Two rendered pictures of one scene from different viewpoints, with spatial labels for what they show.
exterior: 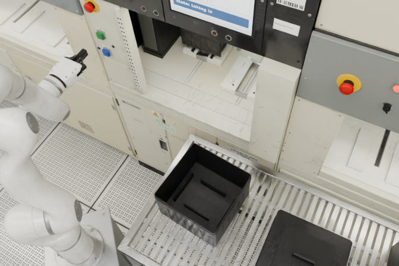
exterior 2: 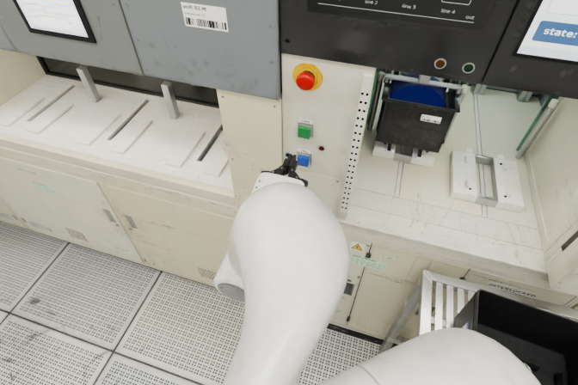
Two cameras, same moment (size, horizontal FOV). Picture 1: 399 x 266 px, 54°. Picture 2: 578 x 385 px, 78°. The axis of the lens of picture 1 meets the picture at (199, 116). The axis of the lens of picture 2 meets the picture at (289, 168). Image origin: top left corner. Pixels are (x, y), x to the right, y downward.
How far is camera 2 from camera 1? 0.96 m
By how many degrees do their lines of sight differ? 13
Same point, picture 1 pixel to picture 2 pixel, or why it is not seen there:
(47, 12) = (156, 123)
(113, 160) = not seen: hidden behind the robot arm
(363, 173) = not seen: outside the picture
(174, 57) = (362, 161)
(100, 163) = (231, 322)
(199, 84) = (416, 193)
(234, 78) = (465, 179)
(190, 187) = not seen: hidden behind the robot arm
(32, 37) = (142, 157)
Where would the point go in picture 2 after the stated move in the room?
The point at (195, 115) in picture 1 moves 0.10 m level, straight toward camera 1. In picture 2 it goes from (437, 241) to (457, 271)
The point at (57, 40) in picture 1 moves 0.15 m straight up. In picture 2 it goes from (184, 157) to (175, 125)
